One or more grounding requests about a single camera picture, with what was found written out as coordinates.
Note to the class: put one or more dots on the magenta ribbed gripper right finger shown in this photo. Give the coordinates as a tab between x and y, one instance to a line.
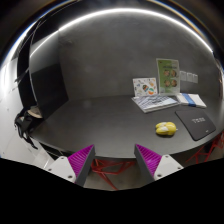
153	165

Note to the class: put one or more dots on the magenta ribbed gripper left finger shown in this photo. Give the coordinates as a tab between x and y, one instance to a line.
74	168

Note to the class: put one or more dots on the yellow computer mouse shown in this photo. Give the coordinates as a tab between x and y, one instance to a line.
166	128

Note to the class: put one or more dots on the black mouse pad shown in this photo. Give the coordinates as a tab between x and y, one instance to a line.
197	123

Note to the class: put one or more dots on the white grey keyboard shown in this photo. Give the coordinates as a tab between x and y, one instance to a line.
153	103

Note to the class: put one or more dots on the black bag on chair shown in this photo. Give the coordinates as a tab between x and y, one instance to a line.
25	120

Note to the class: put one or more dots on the white book with blue band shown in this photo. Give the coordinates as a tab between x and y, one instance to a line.
192	100

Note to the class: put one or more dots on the white sticker card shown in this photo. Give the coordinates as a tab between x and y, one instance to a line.
145	86

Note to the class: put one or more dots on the green food poster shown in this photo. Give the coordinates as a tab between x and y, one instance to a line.
169	76

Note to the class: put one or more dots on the red table frame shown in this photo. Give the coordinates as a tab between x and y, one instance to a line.
104	168

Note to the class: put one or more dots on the white wall sockets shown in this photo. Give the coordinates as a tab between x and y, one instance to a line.
189	77

